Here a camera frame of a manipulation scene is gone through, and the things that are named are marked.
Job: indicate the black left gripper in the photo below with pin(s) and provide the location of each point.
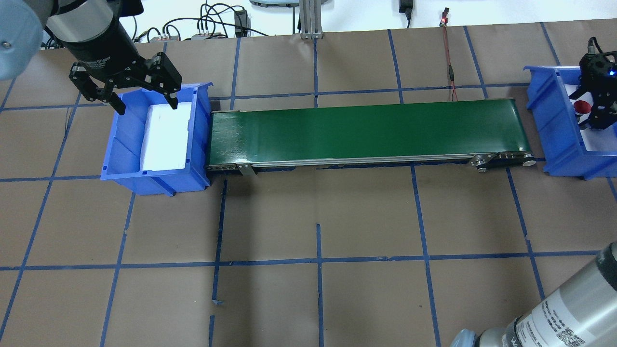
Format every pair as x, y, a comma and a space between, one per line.
102, 48

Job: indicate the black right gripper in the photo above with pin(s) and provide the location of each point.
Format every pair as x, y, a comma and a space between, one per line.
599, 103

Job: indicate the red push button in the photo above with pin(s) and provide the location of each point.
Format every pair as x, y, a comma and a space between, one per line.
582, 107

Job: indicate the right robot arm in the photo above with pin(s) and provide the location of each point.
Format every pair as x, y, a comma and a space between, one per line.
579, 313

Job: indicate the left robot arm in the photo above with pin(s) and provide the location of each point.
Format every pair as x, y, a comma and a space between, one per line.
92, 25

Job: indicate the white foam pad source bin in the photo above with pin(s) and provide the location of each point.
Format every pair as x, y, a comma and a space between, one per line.
164, 147

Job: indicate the blue empty bin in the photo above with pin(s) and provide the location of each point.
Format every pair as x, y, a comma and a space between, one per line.
559, 134

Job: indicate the white foam pad target bin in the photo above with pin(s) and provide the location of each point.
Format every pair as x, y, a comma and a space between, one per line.
594, 140

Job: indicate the black power adapter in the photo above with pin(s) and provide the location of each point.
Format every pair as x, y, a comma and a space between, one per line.
241, 23

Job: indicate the green conveyor belt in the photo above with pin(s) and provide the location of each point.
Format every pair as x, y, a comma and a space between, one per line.
484, 133

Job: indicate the aluminium profile post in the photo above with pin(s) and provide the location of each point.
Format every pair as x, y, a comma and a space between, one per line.
311, 19

